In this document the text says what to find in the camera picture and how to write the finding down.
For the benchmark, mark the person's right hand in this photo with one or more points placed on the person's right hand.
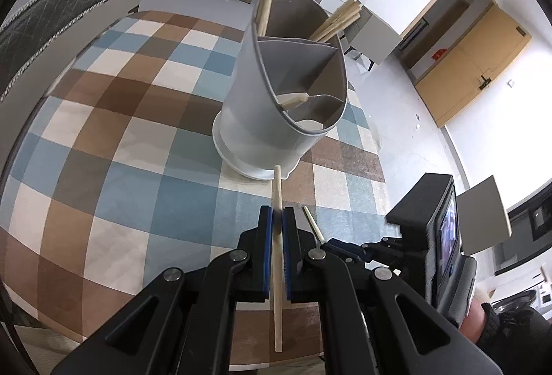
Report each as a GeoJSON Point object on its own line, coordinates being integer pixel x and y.
{"type": "Point", "coordinates": [474, 316]}

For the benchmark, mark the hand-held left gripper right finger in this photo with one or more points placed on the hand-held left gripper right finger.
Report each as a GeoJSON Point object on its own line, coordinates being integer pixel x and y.
{"type": "Point", "coordinates": [288, 254]}

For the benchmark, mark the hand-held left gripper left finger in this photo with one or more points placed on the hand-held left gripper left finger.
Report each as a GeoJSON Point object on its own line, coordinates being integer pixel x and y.
{"type": "Point", "coordinates": [267, 254]}

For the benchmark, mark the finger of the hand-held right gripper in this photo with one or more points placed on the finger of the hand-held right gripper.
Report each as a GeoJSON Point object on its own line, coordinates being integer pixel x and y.
{"type": "Point", "coordinates": [357, 257]}
{"type": "Point", "coordinates": [345, 246]}

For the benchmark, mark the grey white utensil holder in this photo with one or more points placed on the grey white utensil holder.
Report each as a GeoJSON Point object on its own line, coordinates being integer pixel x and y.
{"type": "Point", "coordinates": [258, 133]}

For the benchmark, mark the grey nightstand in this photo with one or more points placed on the grey nightstand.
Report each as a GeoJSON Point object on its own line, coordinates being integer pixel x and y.
{"type": "Point", "coordinates": [375, 40]}

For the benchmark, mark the black low cabinet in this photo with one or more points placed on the black low cabinet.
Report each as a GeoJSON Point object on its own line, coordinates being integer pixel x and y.
{"type": "Point", "coordinates": [530, 224]}

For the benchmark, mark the person's right forearm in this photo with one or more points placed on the person's right forearm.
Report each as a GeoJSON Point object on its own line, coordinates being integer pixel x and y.
{"type": "Point", "coordinates": [513, 332]}

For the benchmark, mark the red door sign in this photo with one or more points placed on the red door sign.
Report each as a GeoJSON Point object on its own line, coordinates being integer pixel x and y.
{"type": "Point", "coordinates": [438, 54]}

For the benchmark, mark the yellow wooden door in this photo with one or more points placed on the yellow wooden door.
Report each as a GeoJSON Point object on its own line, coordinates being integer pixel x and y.
{"type": "Point", "coordinates": [470, 55]}

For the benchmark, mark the white flat panel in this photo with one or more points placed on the white flat panel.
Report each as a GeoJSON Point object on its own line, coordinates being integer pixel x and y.
{"type": "Point", "coordinates": [483, 215]}

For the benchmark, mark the checked blue brown tablecloth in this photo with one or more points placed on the checked blue brown tablecloth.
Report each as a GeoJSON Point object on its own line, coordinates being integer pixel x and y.
{"type": "Point", "coordinates": [129, 185]}

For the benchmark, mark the grey quilted bed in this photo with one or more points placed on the grey quilted bed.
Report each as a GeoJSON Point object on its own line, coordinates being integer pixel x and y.
{"type": "Point", "coordinates": [56, 4]}

